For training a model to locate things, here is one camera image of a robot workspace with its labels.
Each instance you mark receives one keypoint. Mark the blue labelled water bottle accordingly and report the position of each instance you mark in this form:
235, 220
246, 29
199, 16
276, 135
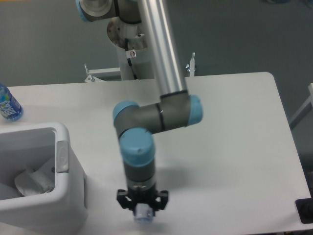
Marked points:
10, 108

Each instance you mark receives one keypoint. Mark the white table clamp bracket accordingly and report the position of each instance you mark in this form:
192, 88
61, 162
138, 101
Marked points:
191, 67
99, 75

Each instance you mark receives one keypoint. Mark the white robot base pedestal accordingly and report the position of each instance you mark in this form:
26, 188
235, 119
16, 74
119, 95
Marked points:
132, 50

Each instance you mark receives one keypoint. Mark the clear plastic bottle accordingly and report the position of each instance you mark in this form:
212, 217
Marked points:
143, 214

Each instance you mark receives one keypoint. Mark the black device at table edge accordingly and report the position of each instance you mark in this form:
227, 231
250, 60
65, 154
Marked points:
305, 210

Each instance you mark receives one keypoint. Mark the white left table clamp bracket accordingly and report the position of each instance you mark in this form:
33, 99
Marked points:
99, 75

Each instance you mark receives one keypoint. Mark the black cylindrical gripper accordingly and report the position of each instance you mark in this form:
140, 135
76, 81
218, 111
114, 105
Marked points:
144, 193

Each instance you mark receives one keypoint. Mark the crumpled white paper trash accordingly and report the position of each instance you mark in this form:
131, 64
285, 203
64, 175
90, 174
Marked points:
33, 182

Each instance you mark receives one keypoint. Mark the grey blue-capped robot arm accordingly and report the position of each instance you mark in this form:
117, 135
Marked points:
135, 123

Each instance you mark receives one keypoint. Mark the white plastic trash can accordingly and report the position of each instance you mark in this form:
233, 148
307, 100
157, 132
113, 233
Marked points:
60, 212

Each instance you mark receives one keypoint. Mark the white right table clamp bracket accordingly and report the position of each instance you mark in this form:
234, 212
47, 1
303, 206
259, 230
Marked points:
191, 67

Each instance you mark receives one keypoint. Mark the white frame at right edge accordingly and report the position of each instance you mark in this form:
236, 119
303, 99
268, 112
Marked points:
303, 110

